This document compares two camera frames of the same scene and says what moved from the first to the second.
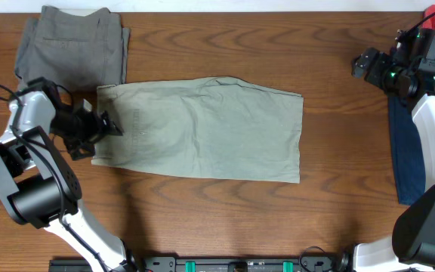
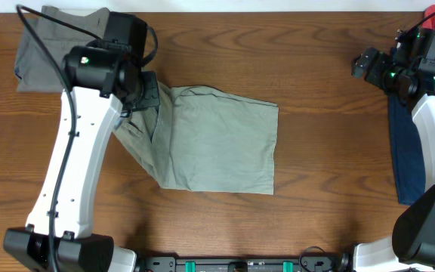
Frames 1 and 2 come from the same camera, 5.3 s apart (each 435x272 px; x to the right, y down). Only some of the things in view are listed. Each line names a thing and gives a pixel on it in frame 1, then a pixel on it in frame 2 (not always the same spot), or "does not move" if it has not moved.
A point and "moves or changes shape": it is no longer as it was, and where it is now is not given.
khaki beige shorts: x=213 y=126 moves or changes shape
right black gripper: x=384 y=61 does not move
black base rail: x=313 y=263 does not move
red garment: x=430 y=23 does not move
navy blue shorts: x=411 y=182 does not move
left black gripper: x=97 y=131 to x=152 y=99
